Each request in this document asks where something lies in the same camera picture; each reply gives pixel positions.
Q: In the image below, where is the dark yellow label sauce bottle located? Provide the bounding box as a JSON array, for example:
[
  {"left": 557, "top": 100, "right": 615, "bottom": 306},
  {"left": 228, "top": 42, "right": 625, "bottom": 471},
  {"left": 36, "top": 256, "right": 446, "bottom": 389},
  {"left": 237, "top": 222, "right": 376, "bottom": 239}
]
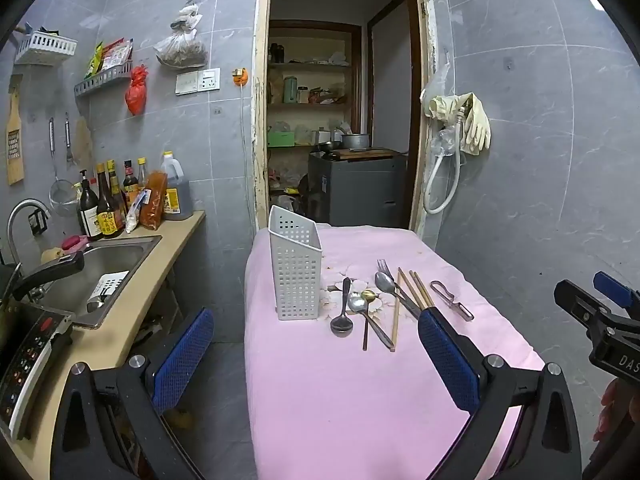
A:
[{"left": 95, "top": 162, "right": 123, "bottom": 238}]

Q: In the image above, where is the black faucet attachment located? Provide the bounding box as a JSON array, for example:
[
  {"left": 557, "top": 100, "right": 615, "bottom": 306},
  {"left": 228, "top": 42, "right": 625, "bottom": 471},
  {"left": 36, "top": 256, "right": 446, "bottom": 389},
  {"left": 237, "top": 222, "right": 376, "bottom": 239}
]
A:
[{"left": 27, "top": 207, "right": 51, "bottom": 236}]

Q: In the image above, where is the grey cabinet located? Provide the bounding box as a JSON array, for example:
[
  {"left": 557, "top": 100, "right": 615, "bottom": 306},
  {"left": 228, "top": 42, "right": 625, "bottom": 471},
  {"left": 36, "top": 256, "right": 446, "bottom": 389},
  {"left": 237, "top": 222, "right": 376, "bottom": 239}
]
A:
[{"left": 307, "top": 151, "right": 408, "bottom": 228}]

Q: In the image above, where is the white perforated utensil holder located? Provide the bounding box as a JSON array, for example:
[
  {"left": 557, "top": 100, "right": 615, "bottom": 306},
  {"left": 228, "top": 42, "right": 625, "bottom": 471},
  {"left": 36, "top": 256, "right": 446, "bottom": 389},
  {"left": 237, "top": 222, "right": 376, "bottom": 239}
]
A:
[{"left": 268, "top": 204, "right": 324, "bottom": 321}]

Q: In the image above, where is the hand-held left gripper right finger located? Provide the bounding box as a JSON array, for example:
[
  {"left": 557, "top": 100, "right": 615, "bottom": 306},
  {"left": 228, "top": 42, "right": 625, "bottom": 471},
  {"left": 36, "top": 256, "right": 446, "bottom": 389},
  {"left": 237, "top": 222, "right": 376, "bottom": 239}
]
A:
[{"left": 417, "top": 307, "right": 583, "bottom": 480}]

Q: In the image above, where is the row of seasoning packets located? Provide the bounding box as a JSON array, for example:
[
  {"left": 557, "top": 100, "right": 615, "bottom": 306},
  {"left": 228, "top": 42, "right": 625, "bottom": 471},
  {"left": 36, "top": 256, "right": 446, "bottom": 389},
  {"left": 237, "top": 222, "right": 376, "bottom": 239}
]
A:
[{"left": 85, "top": 37, "right": 133, "bottom": 78}]

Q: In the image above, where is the pink tablecloth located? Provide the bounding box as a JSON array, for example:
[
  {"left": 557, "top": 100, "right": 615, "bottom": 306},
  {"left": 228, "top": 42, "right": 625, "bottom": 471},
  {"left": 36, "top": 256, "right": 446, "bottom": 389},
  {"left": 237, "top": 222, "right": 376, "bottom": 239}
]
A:
[{"left": 244, "top": 224, "right": 546, "bottom": 480}]

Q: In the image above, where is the wooden shelf unit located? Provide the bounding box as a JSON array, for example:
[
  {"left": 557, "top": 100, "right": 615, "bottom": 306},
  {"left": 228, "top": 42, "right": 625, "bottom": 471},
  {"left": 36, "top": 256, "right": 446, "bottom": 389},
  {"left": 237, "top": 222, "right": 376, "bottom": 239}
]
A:
[{"left": 267, "top": 20, "right": 363, "bottom": 196}]

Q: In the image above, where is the plastic bag of dried goods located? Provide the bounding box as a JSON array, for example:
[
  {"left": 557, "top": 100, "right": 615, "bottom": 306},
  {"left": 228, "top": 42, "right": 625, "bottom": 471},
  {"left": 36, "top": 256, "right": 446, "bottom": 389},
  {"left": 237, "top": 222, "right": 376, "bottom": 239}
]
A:
[{"left": 153, "top": 0, "right": 208, "bottom": 68}]

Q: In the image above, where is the wooden cutting board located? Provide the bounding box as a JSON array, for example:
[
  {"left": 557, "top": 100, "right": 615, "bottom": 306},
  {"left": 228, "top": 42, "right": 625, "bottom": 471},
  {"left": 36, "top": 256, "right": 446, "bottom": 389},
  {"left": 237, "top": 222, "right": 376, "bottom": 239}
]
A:
[{"left": 332, "top": 147, "right": 401, "bottom": 161}]

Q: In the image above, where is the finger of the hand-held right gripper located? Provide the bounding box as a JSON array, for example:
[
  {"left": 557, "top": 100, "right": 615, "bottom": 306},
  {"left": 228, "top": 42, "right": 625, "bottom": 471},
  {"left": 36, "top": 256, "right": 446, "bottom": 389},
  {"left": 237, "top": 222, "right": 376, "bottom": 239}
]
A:
[
  {"left": 554, "top": 280, "right": 608, "bottom": 331},
  {"left": 594, "top": 271, "right": 640, "bottom": 311}
]

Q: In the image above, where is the black ladle spoon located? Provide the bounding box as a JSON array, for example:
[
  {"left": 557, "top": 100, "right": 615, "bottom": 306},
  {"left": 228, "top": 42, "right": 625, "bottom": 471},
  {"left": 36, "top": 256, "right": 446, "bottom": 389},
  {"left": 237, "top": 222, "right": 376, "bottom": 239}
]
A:
[{"left": 330, "top": 277, "right": 354, "bottom": 338}]

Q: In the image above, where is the gold spoon with dark handle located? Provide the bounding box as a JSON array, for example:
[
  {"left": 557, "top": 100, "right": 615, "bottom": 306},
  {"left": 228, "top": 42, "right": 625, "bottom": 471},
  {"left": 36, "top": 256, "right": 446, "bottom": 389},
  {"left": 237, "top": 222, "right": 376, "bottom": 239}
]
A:
[{"left": 361, "top": 289, "right": 377, "bottom": 352}]

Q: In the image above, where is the white wall basket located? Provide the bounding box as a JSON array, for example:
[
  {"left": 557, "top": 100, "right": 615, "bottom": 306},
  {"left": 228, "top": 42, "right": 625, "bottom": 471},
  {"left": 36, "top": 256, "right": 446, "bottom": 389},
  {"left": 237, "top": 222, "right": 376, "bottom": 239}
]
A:
[{"left": 14, "top": 30, "right": 78, "bottom": 66}]

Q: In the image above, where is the thin white cable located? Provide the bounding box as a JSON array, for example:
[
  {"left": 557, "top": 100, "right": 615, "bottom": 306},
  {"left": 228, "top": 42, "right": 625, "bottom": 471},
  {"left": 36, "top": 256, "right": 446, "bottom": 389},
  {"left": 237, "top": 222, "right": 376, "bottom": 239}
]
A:
[{"left": 240, "top": 85, "right": 253, "bottom": 221}]

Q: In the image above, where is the worn wooden door frame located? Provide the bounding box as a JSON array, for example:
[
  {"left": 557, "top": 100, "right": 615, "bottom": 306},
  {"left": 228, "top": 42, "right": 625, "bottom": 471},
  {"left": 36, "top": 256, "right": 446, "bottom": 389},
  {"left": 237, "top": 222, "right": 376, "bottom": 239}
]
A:
[{"left": 251, "top": 0, "right": 435, "bottom": 241}]

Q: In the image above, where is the red plastic bag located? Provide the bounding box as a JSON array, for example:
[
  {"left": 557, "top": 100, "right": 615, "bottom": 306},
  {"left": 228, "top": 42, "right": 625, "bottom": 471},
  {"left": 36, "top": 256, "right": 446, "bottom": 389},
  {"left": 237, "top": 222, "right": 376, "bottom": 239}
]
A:
[{"left": 125, "top": 65, "right": 150, "bottom": 116}]

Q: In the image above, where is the stainless steel sink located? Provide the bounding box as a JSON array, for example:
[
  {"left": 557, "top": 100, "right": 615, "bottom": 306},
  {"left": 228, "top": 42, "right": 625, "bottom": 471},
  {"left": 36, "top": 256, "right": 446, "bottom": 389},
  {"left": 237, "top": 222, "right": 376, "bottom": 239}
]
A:
[{"left": 37, "top": 235, "right": 163, "bottom": 331}]

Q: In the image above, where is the metal wall rack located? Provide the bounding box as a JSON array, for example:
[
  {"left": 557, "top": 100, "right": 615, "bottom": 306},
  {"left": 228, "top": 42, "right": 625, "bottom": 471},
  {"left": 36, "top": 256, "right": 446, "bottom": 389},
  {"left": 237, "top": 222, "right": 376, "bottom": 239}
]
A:
[{"left": 74, "top": 60, "right": 133, "bottom": 98}]

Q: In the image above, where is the clear hanging plastic bag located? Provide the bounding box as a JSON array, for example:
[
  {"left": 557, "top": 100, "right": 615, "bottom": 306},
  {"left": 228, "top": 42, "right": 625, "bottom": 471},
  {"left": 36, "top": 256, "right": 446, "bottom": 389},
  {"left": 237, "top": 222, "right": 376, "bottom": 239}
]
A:
[{"left": 421, "top": 49, "right": 455, "bottom": 98}]

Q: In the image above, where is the person's right hand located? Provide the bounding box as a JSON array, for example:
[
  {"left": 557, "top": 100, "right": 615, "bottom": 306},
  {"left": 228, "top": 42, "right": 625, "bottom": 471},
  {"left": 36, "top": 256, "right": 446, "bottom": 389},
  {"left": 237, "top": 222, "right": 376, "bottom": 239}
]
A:
[{"left": 597, "top": 380, "right": 622, "bottom": 443}]

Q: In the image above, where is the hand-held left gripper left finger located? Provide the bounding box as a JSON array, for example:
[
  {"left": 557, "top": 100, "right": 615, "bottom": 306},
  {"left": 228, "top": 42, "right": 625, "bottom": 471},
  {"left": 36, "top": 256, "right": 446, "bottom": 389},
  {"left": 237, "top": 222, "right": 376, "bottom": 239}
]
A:
[{"left": 50, "top": 306, "right": 216, "bottom": 480}]

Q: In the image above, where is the small white packet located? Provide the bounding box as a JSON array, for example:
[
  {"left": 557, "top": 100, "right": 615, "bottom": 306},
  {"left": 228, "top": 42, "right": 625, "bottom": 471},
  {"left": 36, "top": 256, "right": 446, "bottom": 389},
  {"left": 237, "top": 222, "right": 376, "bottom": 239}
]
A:
[{"left": 125, "top": 190, "right": 151, "bottom": 233}]

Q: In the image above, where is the large silver spoon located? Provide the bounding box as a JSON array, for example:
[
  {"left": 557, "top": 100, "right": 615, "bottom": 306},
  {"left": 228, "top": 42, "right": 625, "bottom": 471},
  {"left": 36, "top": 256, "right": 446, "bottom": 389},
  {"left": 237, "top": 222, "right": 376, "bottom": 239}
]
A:
[{"left": 347, "top": 292, "right": 396, "bottom": 351}]

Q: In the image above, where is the dark pump sauce bottle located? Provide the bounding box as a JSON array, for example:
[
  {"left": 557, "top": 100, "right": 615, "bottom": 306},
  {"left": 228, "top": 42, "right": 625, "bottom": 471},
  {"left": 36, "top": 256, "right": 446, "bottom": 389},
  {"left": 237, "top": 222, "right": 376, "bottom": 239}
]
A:
[{"left": 77, "top": 169, "right": 103, "bottom": 241}]

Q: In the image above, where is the white flexible hose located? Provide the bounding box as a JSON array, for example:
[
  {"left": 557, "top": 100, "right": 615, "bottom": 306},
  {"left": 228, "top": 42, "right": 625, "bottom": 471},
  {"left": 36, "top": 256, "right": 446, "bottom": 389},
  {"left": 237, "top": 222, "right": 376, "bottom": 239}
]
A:
[{"left": 423, "top": 105, "right": 463, "bottom": 215}]

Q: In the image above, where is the dark sauce bottle yellow cap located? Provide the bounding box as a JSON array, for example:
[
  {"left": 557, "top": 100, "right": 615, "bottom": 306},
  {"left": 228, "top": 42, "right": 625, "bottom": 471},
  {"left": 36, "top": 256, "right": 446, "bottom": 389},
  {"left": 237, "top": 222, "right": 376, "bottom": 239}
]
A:
[{"left": 107, "top": 159, "right": 128, "bottom": 221}]

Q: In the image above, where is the large oil jug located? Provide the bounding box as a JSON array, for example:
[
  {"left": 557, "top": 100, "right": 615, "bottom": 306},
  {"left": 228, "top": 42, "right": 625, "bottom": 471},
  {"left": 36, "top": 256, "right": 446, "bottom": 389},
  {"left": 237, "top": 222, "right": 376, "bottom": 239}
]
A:
[{"left": 160, "top": 151, "right": 193, "bottom": 222}]

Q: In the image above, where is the cream rubber glove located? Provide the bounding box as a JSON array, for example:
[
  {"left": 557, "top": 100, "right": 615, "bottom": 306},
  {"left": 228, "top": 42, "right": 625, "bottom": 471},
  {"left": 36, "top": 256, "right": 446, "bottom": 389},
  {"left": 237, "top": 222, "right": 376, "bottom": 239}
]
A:
[
  {"left": 459, "top": 92, "right": 492, "bottom": 156},
  {"left": 429, "top": 94, "right": 468, "bottom": 122}
]

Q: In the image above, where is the dark sauce bottle red label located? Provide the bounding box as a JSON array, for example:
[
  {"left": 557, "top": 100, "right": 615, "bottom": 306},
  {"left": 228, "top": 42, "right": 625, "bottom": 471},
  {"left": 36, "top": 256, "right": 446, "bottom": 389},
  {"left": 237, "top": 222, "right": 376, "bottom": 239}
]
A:
[{"left": 122, "top": 160, "right": 141, "bottom": 206}]

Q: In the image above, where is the crumpled clear plastic bag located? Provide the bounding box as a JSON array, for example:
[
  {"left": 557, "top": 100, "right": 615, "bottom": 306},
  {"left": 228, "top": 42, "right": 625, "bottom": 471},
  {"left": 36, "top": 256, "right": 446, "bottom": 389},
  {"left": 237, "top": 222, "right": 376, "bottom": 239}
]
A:
[{"left": 429, "top": 127, "right": 462, "bottom": 167}]

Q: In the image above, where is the metal pot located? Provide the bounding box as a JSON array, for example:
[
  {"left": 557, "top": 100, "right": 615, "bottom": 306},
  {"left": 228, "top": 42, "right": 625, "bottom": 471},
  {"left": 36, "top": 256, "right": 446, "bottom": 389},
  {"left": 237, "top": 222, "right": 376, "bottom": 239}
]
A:
[{"left": 340, "top": 132, "right": 372, "bottom": 152}]

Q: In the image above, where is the metal mesh strainer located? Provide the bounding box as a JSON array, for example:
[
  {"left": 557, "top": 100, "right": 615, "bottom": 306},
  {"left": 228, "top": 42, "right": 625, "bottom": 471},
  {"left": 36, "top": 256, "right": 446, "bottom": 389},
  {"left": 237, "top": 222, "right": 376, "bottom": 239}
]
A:
[{"left": 48, "top": 117, "right": 81, "bottom": 216}]

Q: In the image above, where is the small metal hanging tool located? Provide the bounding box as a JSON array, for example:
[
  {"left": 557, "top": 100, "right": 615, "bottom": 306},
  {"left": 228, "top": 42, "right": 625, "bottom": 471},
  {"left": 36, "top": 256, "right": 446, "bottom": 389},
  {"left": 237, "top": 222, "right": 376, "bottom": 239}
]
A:
[{"left": 64, "top": 112, "right": 77, "bottom": 166}]

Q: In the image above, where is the black induction cooker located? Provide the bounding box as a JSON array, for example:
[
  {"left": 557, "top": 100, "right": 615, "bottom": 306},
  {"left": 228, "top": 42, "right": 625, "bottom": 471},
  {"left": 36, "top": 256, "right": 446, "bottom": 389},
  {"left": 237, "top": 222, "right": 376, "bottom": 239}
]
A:
[{"left": 0, "top": 300, "right": 76, "bottom": 441}]

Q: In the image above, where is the black pan handle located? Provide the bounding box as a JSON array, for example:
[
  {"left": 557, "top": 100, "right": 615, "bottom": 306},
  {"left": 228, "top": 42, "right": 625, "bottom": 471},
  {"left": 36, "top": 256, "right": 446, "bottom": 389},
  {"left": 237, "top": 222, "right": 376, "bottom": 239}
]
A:
[{"left": 0, "top": 250, "right": 86, "bottom": 306}]

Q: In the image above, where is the wooden chopstick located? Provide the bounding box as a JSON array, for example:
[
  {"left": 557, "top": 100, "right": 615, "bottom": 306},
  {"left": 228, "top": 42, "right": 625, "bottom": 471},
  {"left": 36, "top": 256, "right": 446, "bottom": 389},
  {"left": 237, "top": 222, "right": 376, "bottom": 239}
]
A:
[
  {"left": 397, "top": 267, "right": 426, "bottom": 311},
  {"left": 413, "top": 270, "right": 436, "bottom": 309},
  {"left": 391, "top": 267, "right": 402, "bottom": 352},
  {"left": 409, "top": 270, "right": 431, "bottom": 311}
]

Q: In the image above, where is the chrome faucet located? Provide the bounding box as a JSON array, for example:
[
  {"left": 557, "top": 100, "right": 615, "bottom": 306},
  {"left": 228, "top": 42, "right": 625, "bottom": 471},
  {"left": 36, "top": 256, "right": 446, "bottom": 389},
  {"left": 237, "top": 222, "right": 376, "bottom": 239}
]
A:
[{"left": 6, "top": 198, "right": 52, "bottom": 266}]

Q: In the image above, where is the wooden grater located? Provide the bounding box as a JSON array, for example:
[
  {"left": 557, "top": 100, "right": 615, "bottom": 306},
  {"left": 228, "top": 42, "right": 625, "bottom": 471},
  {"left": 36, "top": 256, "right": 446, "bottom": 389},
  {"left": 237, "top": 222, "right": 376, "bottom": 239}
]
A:
[{"left": 6, "top": 74, "right": 26, "bottom": 186}]

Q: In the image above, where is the metal peeler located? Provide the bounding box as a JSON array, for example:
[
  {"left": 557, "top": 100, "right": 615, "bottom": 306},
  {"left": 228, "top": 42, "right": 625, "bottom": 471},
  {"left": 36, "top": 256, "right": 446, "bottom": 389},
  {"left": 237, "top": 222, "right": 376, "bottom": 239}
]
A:
[{"left": 430, "top": 280, "right": 475, "bottom": 322}]

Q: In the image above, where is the silver fork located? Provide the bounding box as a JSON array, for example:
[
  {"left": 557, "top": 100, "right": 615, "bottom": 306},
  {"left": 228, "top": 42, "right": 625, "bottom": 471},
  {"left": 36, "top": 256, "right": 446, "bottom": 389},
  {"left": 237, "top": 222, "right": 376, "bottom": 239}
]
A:
[{"left": 376, "top": 259, "right": 421, "bottom": 311}]

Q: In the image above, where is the beige kitchen counter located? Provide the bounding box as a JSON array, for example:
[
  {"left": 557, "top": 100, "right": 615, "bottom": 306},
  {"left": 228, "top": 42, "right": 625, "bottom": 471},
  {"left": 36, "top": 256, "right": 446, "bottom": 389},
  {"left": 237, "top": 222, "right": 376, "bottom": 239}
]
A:
[{"left": 0, "top": 210, "right": 207, "bottom": 480}]

